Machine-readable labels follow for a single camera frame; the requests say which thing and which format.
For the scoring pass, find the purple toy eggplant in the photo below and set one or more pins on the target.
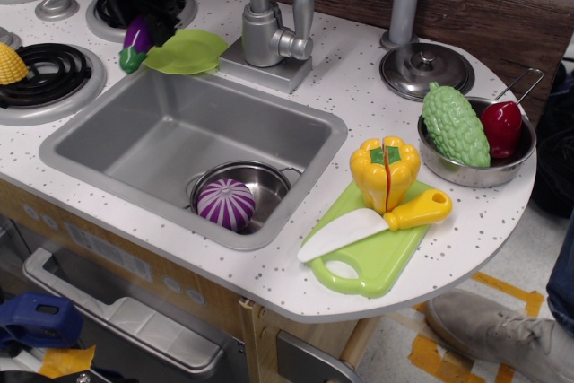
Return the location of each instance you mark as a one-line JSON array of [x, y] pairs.
[[136, 45]]

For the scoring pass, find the light green toy plate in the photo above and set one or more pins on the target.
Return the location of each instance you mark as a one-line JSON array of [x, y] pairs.
[[187, 52]]

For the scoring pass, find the rear black coil burner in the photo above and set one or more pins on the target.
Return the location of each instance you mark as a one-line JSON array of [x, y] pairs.
[[100, 19]]

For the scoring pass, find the black coil burner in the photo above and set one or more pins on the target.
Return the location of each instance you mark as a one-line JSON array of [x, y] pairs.
[[62, 80], [100, 19]]

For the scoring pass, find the silver toy faucet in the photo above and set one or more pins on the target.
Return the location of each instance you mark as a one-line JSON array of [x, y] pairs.
[[268, 53]]

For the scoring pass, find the front black coil burner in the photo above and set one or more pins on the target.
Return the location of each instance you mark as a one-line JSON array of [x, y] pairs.
[[62, 80]]

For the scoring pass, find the grey toy sink basin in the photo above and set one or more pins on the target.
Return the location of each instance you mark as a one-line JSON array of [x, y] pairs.
[[150, 135]]

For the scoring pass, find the yellow toy corn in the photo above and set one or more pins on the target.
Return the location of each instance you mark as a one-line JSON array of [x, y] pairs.
[[13, 68]]

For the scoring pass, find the purple white striped toy onion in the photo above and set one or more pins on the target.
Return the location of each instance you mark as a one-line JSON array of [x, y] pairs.
[[228, 203]]

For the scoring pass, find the small steel pot in sink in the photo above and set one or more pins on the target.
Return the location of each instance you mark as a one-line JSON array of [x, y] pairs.
[[268, 185]]

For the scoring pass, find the steel pot lid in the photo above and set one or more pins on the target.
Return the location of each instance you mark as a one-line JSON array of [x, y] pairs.
[[409, 70]]

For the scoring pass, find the yellow toy bell pepper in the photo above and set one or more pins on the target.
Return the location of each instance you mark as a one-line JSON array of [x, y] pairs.
[[384, 169]]

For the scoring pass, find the green toy bitter gourd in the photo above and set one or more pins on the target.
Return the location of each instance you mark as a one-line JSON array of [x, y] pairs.
[[454, 126]]

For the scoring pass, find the red toy pepper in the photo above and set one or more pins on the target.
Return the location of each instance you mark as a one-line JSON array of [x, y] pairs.
[[502, 124]]

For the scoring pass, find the blue jeans leg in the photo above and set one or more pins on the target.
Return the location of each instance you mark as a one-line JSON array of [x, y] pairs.
[[560, 284]]

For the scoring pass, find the grey suede shoe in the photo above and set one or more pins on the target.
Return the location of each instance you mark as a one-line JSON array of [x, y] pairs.
[[485, 330]]

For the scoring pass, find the silver oven door handle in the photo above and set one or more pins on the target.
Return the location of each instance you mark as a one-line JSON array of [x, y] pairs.
[[137, 333]]

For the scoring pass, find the blue clamp handle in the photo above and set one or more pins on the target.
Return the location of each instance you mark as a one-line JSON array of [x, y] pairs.
[[40, 320]]

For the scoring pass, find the steel pan with wire handle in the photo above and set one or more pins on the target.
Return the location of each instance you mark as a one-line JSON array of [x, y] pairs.
[[500, 172]]

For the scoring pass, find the yellow handled toy knife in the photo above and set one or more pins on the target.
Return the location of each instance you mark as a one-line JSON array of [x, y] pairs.
[[430, 206]]

